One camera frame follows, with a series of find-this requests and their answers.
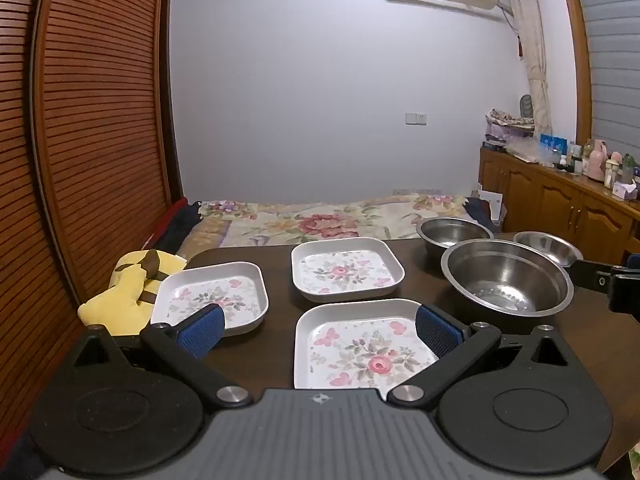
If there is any floral bed blanket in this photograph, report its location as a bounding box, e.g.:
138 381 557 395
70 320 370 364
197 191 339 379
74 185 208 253
177 195 481 250

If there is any pink thermos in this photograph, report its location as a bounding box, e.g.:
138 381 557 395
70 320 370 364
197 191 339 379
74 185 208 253
588 141 609 181

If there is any square floral plate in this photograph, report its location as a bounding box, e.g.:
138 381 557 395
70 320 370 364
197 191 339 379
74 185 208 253
291 237 405 303
150 261 269 337
294 299 442 391

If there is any cream curtain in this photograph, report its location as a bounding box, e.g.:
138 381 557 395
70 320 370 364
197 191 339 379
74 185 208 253
500 0 554 133

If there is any blue box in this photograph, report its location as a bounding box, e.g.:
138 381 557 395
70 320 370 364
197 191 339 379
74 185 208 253
539 133 569 154

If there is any deep steel bowl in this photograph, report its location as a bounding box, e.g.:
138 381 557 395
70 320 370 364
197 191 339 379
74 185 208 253
416 217 495 263

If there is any clear plastic bag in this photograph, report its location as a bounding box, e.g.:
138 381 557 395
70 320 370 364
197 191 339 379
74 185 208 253
506 137 545 164

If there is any large steel bowl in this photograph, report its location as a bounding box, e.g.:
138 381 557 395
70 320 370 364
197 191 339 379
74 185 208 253
441 239 574 317

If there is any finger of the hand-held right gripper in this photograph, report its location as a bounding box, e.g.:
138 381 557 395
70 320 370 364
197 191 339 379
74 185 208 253
612 254 640 277
569 258 615 291

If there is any wooden louvered wardrobe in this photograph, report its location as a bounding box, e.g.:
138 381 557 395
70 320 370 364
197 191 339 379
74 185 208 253
0 0 185 366

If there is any yellow plush toy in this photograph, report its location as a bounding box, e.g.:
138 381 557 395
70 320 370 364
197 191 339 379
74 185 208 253
77 249 188 336

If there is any wooden cabinet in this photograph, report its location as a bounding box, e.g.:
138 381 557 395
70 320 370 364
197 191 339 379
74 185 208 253
477 146 640 262

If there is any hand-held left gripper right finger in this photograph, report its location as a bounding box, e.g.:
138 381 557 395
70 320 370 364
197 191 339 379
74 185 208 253
387 305 572 409

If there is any pile of folded fabric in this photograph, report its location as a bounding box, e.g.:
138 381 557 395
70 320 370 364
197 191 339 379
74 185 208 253
484 108 537 150

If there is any white paper bag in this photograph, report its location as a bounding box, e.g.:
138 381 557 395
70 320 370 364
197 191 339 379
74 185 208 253
477 187 506 222

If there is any wooden window frame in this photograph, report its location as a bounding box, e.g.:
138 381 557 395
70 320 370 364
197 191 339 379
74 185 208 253
556 0 594 147

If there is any small steel bowl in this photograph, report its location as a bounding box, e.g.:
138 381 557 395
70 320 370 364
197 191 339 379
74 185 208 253
513 231 583 267

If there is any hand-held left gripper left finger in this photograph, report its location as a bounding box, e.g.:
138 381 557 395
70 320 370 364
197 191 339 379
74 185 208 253
64 304 254 407

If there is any red cloth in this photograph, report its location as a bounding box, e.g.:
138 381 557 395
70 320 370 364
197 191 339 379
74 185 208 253
145 199 190 247

